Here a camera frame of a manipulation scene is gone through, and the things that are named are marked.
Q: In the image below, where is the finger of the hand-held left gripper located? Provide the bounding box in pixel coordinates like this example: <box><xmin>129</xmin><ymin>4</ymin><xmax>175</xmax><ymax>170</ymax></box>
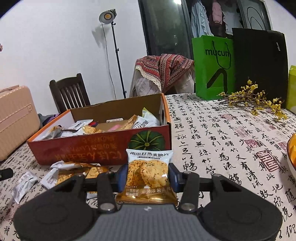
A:
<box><xmin>0</xmin><ymin>168</ymin><xmax>14</xmax><ymax>181</ymax></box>

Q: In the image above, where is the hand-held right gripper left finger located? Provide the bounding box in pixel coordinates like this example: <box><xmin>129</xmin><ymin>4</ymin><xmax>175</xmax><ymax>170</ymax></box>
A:
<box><xmin>50</xmin><ymin>163</ymin><xmax>129</xmax><ymax>214</ymax></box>

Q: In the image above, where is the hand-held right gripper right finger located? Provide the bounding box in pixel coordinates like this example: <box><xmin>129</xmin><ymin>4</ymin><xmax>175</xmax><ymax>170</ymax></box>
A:
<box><xmin>168</xmin><ymin>163</ymin><xmax>247</xmax><ymax>214</ymax></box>

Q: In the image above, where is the orange pumpkin print cardboard box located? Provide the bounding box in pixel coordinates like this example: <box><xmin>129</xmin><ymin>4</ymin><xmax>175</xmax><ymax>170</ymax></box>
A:
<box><xmin>26</xmin><ymin>93</ymin><xmax>172</xmax><ymax>166</ymax></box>

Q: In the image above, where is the white and green snack packet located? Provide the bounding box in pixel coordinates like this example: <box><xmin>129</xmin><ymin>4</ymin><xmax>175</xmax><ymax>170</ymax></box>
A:
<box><xmin>142</xmin><ymin>107</ymin><xmax>160</xmax><ymax>126</ymax></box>

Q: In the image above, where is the small white snack packet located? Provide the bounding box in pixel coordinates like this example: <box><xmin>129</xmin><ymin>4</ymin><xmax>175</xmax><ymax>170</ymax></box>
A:
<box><xmin>11</xmin><ymin>171</ymin><xmax>38</xmax><ymax>204</ymax></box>

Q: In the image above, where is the pink ribbed suitcase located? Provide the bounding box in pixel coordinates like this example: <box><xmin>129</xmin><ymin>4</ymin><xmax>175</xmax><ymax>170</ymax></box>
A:
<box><xmin>0</xmin><ymin>85</ymin><xmax>41</xmax><ymax>161</ymax></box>

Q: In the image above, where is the small gold snack packet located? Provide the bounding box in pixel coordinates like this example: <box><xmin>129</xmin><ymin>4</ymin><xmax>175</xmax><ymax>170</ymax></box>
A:
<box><xmin>82</xmin><ymin>125</ymin><xmax>102</xmax><ymax>135</ymax></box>

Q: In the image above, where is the calligraphy print tablecloth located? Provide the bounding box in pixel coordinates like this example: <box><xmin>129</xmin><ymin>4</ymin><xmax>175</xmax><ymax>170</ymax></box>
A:
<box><xmin>0</xmin><ymin>93</ymin><xmax>296</xmax><ymax>241</ymax></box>

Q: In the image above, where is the dark brown snack packet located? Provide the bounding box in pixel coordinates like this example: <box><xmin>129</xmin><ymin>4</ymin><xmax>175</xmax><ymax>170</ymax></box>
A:
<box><xmin>45</xmin><ymin>125</ymin><xmax>79</xmax><ymax>139</ymax></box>

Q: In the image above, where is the white blue snack packet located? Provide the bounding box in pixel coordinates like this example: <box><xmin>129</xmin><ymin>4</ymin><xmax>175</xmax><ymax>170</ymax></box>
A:
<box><xmin>69</xmin><ymin>120</ymin><xmax>93</xmax><ymax>133</ymax></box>

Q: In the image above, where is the grey purple cloth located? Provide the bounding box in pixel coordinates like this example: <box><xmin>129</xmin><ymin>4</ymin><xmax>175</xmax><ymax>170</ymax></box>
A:
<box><xmin>37</xmin><ymin>113</ymin><xmax>62</xmax><ymax>128</ymax></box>

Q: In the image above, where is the beige quilted chair cover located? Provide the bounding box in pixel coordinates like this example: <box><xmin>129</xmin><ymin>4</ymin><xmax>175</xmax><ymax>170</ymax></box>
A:
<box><xmin>129</xmin><ymin>67</ymin><xmax>196</xmax><ymax>98</ymax></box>

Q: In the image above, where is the dark wooden chair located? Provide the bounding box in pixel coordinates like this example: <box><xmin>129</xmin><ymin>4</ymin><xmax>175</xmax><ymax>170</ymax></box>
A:
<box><xmin>49</xmin><ymin>73</ymin><xmax>91</xmax><ymax>114</ymax></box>

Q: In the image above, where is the green paper bag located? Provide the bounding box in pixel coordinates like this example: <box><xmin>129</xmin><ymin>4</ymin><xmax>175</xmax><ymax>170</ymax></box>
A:
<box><xmin>191</xmin><ymin>35</ymin><xmax>236</xmax><ymax>101</ymax></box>

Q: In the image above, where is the red patterned cloth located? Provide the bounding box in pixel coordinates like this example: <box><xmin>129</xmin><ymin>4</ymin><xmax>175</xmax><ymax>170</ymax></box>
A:
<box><xmin>135</xmin><ymin>53</ymin><xmax>195</xmax><ymax>93</ymax></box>

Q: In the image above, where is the yellow flower branch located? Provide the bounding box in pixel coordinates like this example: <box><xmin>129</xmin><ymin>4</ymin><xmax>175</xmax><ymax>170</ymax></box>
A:
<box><xmin>217</xmin><ymin>80</ymin><xmax>288</xmax><ymax>121</ymax></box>

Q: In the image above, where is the white bowl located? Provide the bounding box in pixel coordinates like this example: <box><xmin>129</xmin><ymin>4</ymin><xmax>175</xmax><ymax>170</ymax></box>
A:
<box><xmin>286</xmin><ymin>133</ymin><xmax>296</xmax><ymax>176</ymax></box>

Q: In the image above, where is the black paper bag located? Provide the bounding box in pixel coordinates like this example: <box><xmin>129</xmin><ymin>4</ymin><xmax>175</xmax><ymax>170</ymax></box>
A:
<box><xmin>232</xmin><ymin>6</ymin><xmax>289</xmax><ymax>103</ymax></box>

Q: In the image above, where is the light green carton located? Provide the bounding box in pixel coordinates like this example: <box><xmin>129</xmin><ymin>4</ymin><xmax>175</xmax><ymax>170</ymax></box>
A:
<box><xmin>285</xmin><ymin>65</ymin><xmax>296</xmax><ymax>112</ymax></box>

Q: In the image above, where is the dark sliding glass door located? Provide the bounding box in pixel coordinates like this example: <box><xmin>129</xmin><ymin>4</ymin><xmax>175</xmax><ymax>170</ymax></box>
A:
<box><xmin>137</xmin><ymin>0</ymin><xmax>272</xmax><ymax>61</ymax></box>

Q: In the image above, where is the studio light on stand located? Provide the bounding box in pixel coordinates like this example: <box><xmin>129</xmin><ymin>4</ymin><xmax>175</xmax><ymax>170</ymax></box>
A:
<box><xmin>99</xmin><ymin>9</ymin><xmax>127</xmax><ymax>99</ymax></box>

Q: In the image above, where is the light blue hanging shirt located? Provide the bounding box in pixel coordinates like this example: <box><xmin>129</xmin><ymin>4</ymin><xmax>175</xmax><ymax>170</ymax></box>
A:
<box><xmin>191</xmin><ymin>0</ymin><xmax>212</xmax><ymax>36</ymax></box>

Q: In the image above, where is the white hanging garment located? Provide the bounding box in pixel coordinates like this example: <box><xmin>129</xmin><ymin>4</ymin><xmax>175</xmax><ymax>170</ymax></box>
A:
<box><xmin>223</xmin><ymin>7</ymin><xmax>242</xmax><ymax>35</ymax></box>

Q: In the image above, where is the pink hanging garment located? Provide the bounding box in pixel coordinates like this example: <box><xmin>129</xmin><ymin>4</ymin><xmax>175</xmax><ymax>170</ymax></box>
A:
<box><xmin>211</xmin><ymin>1</ymin><xmax>223</xmax><ymax>25</ymax></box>

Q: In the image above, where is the black light cable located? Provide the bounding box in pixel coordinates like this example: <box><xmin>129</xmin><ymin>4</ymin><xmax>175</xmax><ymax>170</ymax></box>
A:
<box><xmin>102</xmin><ymin>23</ymin><xmax>117</xmax><ymax>100</ymax></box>

